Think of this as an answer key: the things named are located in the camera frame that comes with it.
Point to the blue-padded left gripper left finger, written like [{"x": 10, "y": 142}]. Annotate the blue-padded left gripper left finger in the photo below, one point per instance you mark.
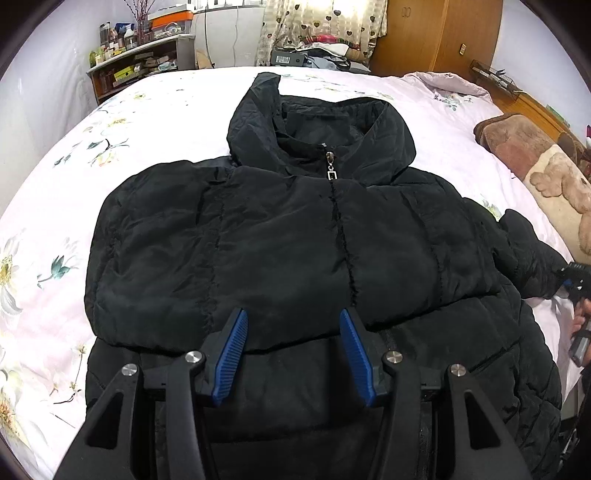
[{"x": 200, "y": 377}]

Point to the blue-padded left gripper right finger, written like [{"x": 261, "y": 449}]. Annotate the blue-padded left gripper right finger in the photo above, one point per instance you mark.
[{"x": 384, "y": 379}]

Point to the black puffer jacket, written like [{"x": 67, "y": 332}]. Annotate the black puffer jacket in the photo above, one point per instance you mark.
[{"x": 317, "y": 208}]

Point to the pile of clothes by window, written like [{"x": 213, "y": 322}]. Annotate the pile of clothes by window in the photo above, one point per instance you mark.
[{"x": 320, "y": 52}]

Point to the person's right hand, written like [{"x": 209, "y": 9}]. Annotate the person's right hand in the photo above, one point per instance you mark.
[{"x": 582, "y": 312}]

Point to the brown bear print pillow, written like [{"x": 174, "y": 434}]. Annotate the brown bear print pillow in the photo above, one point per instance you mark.
[{"x": 559, "y": 187}]

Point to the brown teddy bear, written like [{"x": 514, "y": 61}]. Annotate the brown teddy bear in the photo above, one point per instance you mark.
[{"x": 573, "y": 148}]

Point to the pink floral bed sheet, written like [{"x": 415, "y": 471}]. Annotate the pink floral bed sheet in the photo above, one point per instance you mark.
[{"x": 47, "y": 228}]

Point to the wooden headboard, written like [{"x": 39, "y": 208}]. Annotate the wooden headboard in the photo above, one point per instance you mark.
[{"x": 510, "y": 98}]

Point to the wooden wardrobe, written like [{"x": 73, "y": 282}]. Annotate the wooden wardrobe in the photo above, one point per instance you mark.
[{"x": 437, "y": 36}]

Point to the wooden shelf with clutter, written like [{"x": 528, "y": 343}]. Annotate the wooden shelf with clutter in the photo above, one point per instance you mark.
[{"x": 172, "y": 53}]

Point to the heart pattern curtain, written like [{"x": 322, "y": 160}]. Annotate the heart pattern curtain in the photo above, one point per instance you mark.
[{"x": 291, "y": 24}]

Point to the vase with pink branches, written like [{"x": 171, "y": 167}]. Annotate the vase with pink branches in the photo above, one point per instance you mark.
[{"x": 140, "y": 10}]

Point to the orange storage box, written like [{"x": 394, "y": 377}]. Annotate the orange storage box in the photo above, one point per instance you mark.
[{"x": 178, "y": 17}]

